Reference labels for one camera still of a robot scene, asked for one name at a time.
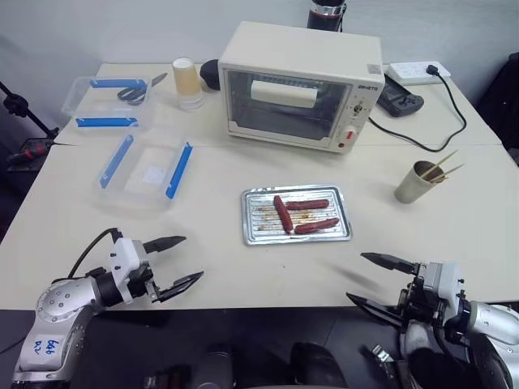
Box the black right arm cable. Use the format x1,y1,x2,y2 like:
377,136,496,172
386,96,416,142
429,318,457,372

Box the black tripod stand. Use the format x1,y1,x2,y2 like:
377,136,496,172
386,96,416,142
0,79,61,141

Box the red grilled sausage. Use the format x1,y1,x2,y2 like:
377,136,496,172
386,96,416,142
272,194,294,235
294,216,341,236
285,198,330,211

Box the wooden chopstick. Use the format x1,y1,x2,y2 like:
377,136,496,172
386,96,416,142
430,163,465,184
423,150,459,178

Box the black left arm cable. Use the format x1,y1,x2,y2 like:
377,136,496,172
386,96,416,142
66,227,123,281

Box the black thermos bottle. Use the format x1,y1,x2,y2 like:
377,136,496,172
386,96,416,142
306,0,348,32

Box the silver baking tray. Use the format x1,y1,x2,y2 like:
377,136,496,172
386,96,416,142
241,185,353,247

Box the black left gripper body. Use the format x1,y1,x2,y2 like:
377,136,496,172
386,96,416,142
125,259,161,304

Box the black handled scissors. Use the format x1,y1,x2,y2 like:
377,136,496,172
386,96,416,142
117,72,169,107

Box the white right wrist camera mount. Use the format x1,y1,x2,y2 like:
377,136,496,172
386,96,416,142
418,260,468,314

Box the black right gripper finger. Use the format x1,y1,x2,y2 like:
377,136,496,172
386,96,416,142
345,292,407,329
360,251,418,274

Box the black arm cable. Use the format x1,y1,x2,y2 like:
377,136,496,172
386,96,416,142
66,227,123,281
429,318,457,372

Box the cream toaster oven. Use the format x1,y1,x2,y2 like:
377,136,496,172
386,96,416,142
217,20,384,156

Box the white power strip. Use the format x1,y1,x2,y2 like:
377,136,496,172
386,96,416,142
384,60,453,86

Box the small metal clip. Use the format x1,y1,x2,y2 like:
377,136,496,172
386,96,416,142
369,343,393,365

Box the clear box with blue clips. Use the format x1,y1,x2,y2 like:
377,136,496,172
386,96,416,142
92,128,195,212
60,75,158,133

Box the red and black hand tool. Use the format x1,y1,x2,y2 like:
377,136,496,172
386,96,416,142
6,144,50,165

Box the black chair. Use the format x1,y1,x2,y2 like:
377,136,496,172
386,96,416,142
477,51,519,165

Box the black handheld controller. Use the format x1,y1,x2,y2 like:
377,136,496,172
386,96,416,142
376,75,425,118

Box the black rounded case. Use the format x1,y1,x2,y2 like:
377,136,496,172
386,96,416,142
199,58,222,94

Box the stack of paper cups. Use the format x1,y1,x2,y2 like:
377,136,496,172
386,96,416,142
171,57,205,112

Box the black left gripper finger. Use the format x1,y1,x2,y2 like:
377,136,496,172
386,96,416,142
143,235,188,254
155,271,205,304

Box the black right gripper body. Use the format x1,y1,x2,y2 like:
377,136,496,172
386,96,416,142
398,263,448,334

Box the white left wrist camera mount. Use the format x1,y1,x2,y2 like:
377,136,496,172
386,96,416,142
106,237,149,304

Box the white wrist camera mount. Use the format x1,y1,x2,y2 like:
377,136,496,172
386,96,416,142
106,237,149,304
418,260,468,314

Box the metal cup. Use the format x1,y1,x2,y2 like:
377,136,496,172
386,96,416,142
393,160,437,204

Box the black oven power cable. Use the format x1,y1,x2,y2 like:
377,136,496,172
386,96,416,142
366,63,468,154

